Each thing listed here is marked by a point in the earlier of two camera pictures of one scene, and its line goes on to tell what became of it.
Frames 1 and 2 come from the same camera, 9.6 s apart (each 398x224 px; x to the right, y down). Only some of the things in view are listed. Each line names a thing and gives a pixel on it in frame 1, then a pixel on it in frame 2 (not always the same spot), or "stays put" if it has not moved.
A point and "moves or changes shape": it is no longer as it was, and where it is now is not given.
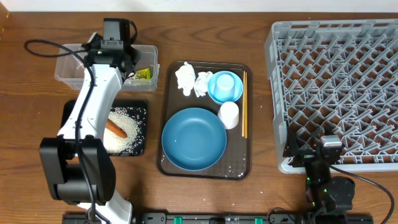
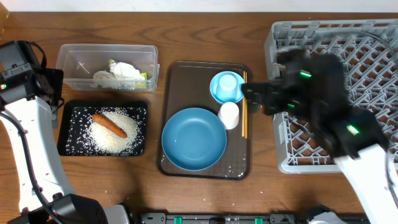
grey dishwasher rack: x=337 y=78 stays put
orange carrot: x=115 y=129 stays put
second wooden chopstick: x=246 y=104 stays put
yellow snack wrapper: x=142 y=74 -> x=140 y=85
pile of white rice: x=113 y=142 stays put
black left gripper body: x=132 y=52 -> x=53 y=79
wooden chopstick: x=243 y=106 stays put
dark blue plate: x=194 y=139 stays put
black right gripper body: x=314 y=172 -> x=278 y=101
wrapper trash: x=186 y=76 moves or changes shape
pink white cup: x=229 y=114 stays put
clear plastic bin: x=71 y=65 stays put
